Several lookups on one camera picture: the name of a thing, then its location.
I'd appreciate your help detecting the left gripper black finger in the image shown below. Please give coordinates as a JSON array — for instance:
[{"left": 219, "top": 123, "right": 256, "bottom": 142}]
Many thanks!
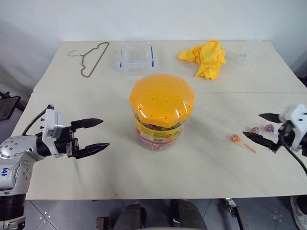
[
  {"left": 76, "top": 142, "right": 110, "bottom": 160},
  {"left": 70, "top": 118, "right": 105, "bottom": 133}
]

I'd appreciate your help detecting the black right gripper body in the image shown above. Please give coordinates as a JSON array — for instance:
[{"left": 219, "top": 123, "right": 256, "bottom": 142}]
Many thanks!
[{"left": 277, "top": 120, "right": 297, "bottom": 147}]

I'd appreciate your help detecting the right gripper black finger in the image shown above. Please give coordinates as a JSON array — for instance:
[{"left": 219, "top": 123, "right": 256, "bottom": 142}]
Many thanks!
[
  {"left": 242, "top": 131, "right": 281, "bottom": 153},
  {"left": 259, "top": 113, "right": 281, "bottom": 124}
]

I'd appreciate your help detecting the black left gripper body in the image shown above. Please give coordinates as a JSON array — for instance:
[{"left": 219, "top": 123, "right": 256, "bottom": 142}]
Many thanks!
[{"left": 54, "top": 126, "right": 80, "bottom": 159}]

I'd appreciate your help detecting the clear plastic lollipop jar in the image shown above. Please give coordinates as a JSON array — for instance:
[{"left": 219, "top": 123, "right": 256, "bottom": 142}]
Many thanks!
[{"left": 133, "top": 112, "right": 187, "bottom": 152}]

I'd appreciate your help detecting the orange perforated jar lid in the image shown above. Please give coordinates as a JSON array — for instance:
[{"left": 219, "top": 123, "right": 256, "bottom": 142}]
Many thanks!
[{"left": 129, "top": 73, "right": 196, "bottom": 129}]

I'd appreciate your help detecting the orange-wrapped lollipop with orange stick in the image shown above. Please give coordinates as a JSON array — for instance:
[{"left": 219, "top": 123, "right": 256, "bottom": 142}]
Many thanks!
[{"left": 229, "top": 134, "right": 258, "bottom": 154}]

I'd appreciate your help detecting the clear plastic cup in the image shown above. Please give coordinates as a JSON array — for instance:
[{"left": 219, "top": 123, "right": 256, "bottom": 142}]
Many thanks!
[{"left": 226, "top": 38, "right": 262, "bottom": 66}]

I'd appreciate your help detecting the dark rounded shape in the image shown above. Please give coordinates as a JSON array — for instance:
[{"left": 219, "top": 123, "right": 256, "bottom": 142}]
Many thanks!
[
  {"left": 114, "top": 203, "right": 147, "bottom": 230},
  {"left": 169, "top": 198, "right": 209, "bottom": 230}
]

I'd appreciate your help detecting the clear box with blue clips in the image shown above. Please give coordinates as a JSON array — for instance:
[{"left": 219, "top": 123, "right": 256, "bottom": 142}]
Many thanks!
[{"left": 118, "top": 37, "right": 156, "bottom": 76}]

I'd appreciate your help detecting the yellow crumpled cloth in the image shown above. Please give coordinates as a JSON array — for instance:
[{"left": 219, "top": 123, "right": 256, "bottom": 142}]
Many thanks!
[{"left": 177, "top": 39, "right": 227, "bottom": 81}]

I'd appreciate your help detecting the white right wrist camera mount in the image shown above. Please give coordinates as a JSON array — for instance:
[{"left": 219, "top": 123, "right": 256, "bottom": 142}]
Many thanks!
[{"left": 283, "top": 103, "right": 307, "bottom": 152}]

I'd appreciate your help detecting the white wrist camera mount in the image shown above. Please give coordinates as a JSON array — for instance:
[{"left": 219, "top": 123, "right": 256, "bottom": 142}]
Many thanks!
[
  {"left": 283, "top": 103, "right": 307, "bottom": 152},
  {"left": 40, "top": 104, "right": 65, "bottom": 159}
]

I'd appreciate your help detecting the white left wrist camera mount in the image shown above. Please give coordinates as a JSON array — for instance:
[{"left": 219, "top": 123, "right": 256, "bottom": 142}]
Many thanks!
[{"left": 40, "top": 104, "right": 65, "bottom": 159}]

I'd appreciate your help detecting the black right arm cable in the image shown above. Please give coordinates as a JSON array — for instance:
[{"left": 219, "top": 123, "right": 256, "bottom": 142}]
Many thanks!
[{"left": 278, "top": 126, "right": 307, "bottom": 175}]

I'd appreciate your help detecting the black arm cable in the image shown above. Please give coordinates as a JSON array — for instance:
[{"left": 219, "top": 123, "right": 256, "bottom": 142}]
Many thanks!
[
  {"left": 22, "top": 107, "right": 52, "bottom": 136},
  {"left": 278, "top": 126, "right": 307, "bottom": 175}
]

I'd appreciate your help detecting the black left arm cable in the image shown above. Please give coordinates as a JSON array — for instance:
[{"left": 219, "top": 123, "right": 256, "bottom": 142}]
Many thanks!
[{"left": 22, "top": 107, "right": 52, "bottom": 136}]

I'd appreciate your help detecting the green wire clothes hanger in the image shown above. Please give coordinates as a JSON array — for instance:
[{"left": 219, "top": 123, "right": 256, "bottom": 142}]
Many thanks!
[{"left": 67, "top": 42, "right": 110, "bottom": 78}]

